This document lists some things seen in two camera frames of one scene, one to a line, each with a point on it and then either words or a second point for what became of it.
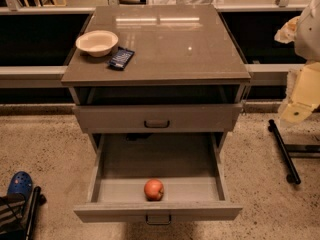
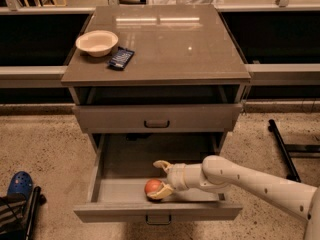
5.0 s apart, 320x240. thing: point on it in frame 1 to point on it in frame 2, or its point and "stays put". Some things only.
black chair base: x=17 y=214 stays put
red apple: x=153 y=190 stays put
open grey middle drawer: x=187 y=164 stays put
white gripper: x=308 y=37 to x=175 y=176
